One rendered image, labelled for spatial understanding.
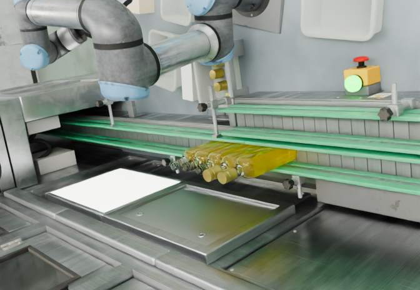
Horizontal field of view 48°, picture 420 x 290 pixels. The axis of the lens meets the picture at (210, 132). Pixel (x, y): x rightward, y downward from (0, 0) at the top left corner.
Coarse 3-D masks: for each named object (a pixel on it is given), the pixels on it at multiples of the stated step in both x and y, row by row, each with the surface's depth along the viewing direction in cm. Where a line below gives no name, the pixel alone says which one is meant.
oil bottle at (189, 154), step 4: (204, 144) 150; (208, 144) 149; (212, 144) 148; (192, 148) 147; (196, 148) 146; (200, 148) 146; (204, 148) 145; (184, 152) 144; (188, 152) 143; (192, 152) 142; (184, 156) 143; (188, 156) 142; (192, 156) 142; (188, 160) 142
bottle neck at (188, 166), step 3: (195, 159) 138; (198, 159) 138; (186, 162) 136; (189, 162) 136; (192, 162) 136; (195, 162) 137; (198, 162) 138; (183, 165) 136; (186, 165) 135; (189, 165) 135; (192, 165) 136; (195, 165) 137; (183, 168) 137; (186, 168) 137; (189, 168) 135; (192, 168) 136; (186, 171) 136
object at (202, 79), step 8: (200, 64) 169; (200, 72) 169; (208, 72) 171; (224, 72) 168; (200, 80) 170; (208, 80) 172; (216, 80) 172; (200, 88) 170; (208, 88) 172; (200, 96) 170; (208, 96) 172; (216, 96) 174; (232, 96) 158
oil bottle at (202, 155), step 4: (216, 144) 146; (220, 144) 146; (224, 144) 145; (228, 144) 144; (208, 148) 143; (212, 148) 142; (216, 148) 142; (220, 148) 142; (196, 152) 141; (200, 152) 140; (204, 152) 139; (208, 152) 138; (196, 156) 139; (200, 156) 138; (204, 156) 138; (200, 160) 138; (204, 160) 138
